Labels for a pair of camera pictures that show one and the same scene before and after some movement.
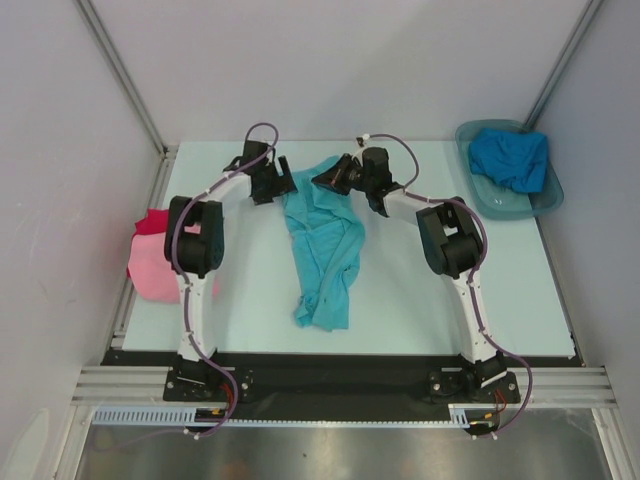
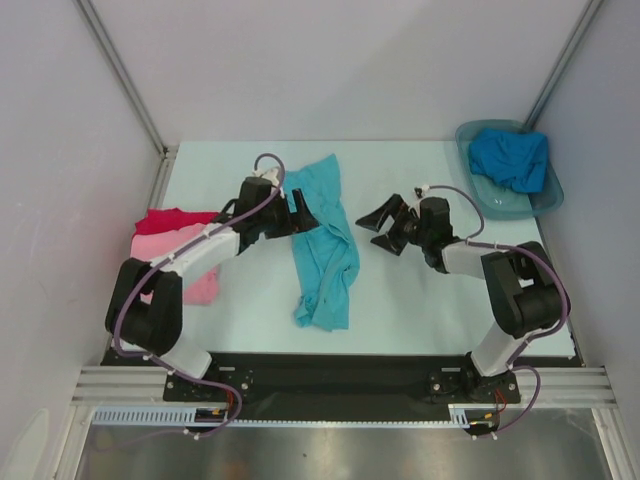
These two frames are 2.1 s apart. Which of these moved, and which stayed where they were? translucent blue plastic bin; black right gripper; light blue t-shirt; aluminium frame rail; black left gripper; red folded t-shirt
Moved: black right gripper; black left gripper
Stayed: red folded t-shirt; light blue t-shirt; translucent blue plastic bin; aluminium frame rail
